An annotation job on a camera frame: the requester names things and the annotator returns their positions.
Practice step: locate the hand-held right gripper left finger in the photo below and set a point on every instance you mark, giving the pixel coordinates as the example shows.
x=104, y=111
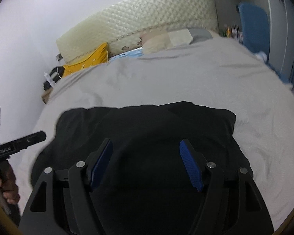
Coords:
x=101, y=166

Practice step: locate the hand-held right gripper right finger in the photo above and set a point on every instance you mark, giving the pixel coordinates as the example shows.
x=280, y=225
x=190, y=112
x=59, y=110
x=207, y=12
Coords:
x=190, y=164

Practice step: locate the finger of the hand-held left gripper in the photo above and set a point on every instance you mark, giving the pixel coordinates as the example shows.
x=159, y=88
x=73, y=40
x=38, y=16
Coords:
x=27, y=140

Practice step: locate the black puffer jacket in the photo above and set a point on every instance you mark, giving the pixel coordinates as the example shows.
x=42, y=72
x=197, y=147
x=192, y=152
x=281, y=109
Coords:
x=147, y=132

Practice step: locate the person's left hand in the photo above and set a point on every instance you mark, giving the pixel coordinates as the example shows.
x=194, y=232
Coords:
x=9, y=186

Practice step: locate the wooden nightstand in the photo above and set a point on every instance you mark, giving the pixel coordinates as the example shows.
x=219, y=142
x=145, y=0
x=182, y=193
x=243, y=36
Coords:
x=47, y=95

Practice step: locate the white bottle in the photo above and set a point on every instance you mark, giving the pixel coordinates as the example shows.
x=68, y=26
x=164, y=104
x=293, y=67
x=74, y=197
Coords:
x=49, y=79

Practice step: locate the bed with grey sheet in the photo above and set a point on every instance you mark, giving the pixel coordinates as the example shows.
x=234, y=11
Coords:
x=186, y=78

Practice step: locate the yellow pillow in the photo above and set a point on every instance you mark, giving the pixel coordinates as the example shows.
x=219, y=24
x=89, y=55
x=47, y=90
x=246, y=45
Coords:
x=88, y=62

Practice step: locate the light blue printed sheet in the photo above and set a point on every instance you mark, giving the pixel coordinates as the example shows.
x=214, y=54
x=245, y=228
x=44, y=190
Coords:
x=126, y=55

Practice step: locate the beige and grey pillow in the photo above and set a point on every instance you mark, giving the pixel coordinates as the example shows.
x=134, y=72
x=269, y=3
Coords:
x=166, y=40

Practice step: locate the group of small bottles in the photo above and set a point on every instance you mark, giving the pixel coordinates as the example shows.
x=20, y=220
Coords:
x=231, y=32

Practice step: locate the cream quilted headboard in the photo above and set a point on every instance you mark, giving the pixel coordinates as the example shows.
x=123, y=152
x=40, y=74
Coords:
x=137, y=22

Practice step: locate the blue padded chair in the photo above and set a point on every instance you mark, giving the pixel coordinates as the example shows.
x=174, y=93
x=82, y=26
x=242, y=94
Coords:
x=254, y=29

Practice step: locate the grey wardrobe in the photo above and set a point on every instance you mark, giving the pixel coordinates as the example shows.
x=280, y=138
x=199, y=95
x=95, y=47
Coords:
x=272, y=5

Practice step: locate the wall socket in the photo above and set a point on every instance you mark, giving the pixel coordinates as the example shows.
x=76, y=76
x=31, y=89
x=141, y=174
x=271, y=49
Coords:
x=58, y=57

